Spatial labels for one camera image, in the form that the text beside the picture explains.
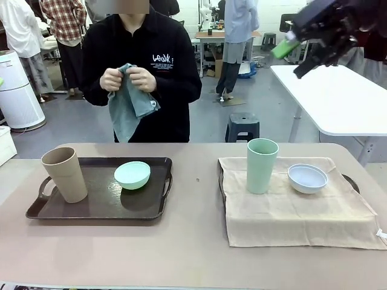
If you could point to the grey teal towel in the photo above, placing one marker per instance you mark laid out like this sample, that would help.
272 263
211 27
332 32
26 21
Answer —
127 111

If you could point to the white air purifier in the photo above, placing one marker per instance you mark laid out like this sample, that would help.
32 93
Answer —
18 99

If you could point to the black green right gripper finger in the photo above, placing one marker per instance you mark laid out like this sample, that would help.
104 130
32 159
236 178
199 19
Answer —
306 68
284 48

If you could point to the wooden top workbench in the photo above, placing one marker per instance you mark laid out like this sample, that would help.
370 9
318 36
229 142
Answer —
211 35

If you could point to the cardboard box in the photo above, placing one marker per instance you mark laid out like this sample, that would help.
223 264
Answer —
217 68

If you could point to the mint green bowl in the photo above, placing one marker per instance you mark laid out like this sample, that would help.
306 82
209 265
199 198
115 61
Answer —
133 181

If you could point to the person's right hand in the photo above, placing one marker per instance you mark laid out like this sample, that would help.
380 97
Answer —
110 80

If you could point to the pale green tall cup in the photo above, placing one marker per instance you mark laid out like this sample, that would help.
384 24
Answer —
260 172

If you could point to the dark brown serving tray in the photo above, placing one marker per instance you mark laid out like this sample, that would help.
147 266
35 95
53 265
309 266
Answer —
99 205
353 181

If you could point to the person in black sweatshirt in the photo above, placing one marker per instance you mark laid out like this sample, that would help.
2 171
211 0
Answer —
169 42

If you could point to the white storage box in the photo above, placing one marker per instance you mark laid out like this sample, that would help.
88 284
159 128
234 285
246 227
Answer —
6 145

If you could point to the person's left forearm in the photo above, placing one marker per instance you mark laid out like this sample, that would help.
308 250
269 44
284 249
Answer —
176 90

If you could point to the person in dark red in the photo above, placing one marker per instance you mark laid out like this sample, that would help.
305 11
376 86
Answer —
376 42

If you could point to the white side table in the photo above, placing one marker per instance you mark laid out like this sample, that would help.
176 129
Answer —
338 99

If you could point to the beige cloth mat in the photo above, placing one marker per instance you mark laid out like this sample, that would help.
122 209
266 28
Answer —
287 217

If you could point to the blue white package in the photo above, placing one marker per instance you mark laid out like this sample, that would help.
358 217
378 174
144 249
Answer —
246 69

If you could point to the person in plaid shirt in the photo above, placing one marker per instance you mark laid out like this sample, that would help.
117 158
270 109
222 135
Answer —
65 21

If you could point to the person's left hand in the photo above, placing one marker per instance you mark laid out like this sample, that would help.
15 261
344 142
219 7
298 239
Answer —
143 81

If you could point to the person in light blue shirt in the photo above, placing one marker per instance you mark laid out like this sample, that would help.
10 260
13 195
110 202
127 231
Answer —
239 21

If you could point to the person's right forearm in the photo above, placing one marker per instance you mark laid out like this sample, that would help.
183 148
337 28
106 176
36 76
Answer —
92 90

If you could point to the person in white shirt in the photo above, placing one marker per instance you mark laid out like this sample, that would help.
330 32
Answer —
18 27

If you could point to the white round bowl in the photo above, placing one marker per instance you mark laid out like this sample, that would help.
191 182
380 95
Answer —
305 187

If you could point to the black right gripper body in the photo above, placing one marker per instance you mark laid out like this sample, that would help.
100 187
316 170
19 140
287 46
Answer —
329 18

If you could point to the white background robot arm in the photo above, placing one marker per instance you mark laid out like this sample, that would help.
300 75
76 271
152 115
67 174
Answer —
205 12

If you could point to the dark grey plastic stool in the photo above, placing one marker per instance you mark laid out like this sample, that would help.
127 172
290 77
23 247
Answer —
242 121
268 40

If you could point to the tan tall cup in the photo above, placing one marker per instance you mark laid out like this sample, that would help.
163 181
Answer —
65 178

